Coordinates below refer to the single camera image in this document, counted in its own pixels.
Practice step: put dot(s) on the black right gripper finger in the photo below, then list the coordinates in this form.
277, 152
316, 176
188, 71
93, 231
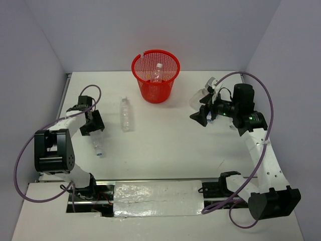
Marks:
208, 99
201, 116

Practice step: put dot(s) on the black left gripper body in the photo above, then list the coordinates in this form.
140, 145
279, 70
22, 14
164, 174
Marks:
92, 115

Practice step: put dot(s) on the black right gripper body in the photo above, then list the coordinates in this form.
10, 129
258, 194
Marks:
222, 107

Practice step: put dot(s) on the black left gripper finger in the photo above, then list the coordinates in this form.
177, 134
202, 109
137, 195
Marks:
98, 122
86, 129

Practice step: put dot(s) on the clear ribbed plastic bottle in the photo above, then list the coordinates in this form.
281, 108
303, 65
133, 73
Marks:
98, 144

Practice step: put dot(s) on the clear bottle blue-white cap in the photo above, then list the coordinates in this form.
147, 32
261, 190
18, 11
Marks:
157, 74

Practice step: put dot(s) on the blue label plastic bottle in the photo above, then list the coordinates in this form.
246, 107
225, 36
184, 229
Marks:
209, 118

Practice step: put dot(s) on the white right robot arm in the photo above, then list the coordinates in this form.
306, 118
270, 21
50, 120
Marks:
273, 196

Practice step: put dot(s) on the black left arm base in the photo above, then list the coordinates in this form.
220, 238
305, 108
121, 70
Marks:
101, 203

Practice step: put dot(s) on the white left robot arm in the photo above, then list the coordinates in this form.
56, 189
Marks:
53, 149

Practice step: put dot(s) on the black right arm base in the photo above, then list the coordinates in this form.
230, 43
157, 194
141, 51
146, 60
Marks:
214, 189

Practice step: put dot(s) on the red mesh plastic bin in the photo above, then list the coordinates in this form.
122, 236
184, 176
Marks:
142, 67

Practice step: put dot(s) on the clear wide-mouth plastic jar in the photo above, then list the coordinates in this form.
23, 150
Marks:
194, 102

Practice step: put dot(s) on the clear bottle white cap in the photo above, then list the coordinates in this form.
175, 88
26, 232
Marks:
126, 115

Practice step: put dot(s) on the silver foil covered panel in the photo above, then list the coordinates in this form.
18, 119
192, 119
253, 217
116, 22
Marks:
157, 198

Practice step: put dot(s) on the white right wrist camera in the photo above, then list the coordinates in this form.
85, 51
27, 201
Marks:
213, 86

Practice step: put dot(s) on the aluminium rail frame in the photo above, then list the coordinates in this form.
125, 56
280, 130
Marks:
61, 100

